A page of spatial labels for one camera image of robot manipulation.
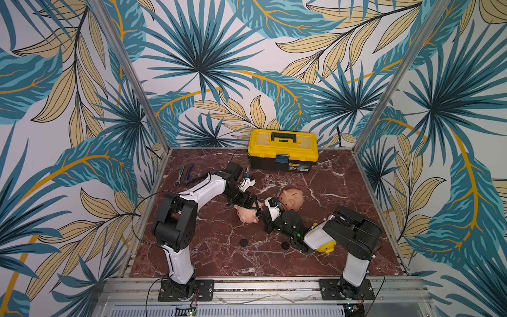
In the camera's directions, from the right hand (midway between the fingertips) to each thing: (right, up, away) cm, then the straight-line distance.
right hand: (258, 211), depth 88 cm
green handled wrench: (-42, +12, +15) cm, 46 cm away
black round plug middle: (-7, -13, -3) cm, 15 cm away
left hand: (-4, +2, -1) cm, 5 cm away
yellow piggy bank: (+27, -12, -12) cm, 32 cm away
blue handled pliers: (-38, +15, +18) cm, 44 cm away
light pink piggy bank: (-5, -1, -5) cm, 7 cm away
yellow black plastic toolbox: (+15, +28, +10) cm, 34 cm away
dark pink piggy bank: (+14, +5, -1) cm, 15 cm away
